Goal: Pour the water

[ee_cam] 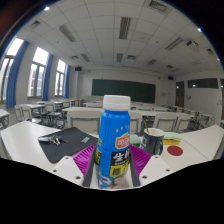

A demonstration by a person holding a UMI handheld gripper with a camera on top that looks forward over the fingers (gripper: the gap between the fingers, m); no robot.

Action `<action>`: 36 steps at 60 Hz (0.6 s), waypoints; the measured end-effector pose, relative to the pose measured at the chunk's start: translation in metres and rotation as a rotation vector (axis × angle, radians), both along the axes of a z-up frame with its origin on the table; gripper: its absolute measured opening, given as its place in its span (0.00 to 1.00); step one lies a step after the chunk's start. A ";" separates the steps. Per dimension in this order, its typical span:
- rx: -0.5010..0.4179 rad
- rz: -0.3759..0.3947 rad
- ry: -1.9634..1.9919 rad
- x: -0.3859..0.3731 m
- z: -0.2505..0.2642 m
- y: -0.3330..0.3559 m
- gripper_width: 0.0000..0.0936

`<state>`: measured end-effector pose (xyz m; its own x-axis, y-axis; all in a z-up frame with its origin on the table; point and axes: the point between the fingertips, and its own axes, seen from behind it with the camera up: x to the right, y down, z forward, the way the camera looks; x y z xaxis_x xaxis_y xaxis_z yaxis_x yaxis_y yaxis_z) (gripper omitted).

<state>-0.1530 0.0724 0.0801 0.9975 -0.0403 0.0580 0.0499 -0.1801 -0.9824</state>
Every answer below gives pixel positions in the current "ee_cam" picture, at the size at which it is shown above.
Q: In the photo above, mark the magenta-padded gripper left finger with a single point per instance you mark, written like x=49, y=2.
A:
x=81, y=160

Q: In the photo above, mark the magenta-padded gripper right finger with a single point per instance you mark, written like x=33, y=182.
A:
x=141, y=160

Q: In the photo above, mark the blue white-capped drink bottle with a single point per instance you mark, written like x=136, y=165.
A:
x=112, y=140

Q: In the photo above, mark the black mouse pad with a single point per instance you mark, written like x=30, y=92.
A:
x=70, y=148

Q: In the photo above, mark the dark blue paper cup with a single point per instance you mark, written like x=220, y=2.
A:
x=151, y=143

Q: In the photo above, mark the wooden stir stick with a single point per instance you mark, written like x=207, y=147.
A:
x=146, y=126

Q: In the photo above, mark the flat round red coaster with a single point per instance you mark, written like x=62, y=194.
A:
x=175, y=150

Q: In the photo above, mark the bunch of keys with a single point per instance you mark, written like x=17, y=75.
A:
x=51, y=139

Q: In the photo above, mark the yellow and green sponge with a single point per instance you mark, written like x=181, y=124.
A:
x=172, y=137

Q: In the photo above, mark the group of classroom chairs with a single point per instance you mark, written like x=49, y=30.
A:
x=85, y=121

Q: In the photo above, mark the group of classroom desks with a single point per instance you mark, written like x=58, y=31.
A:
x=83, y=109

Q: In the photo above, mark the dark green chalkboard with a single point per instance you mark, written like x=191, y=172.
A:
x=123, y=90

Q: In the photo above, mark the brown wooden door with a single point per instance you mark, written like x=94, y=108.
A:
x=180, y=95
x=222, y=100

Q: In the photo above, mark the large window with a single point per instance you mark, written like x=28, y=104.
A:
x=60, y=80
x=5, y=73
x=36, y=76

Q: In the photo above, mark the group of ceiling lights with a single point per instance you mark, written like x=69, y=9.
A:
x=125, y=28

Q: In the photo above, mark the black wall speaker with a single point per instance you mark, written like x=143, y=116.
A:
x=170, y=78
x=78, y=68

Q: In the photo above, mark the dark high wall window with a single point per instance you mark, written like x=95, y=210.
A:
x=202, y=83

